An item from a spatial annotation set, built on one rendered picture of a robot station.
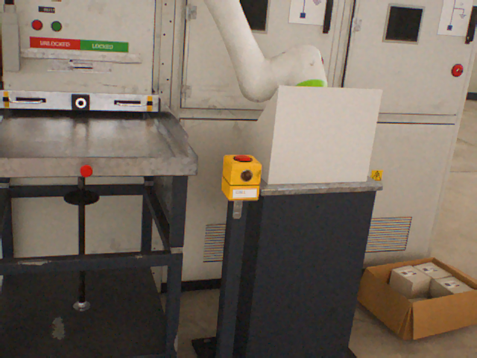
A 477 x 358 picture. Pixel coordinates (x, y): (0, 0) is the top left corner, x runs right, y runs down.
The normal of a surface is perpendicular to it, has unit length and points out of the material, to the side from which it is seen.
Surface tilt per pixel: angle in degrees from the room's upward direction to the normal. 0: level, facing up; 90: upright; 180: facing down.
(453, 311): 71
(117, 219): 90
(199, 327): 0
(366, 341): 0
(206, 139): 90
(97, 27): 90
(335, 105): 90
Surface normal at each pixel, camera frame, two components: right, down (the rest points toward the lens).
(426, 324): 0.42, 0.05
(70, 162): 0.29, 0.33
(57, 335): 0.09, -0.94
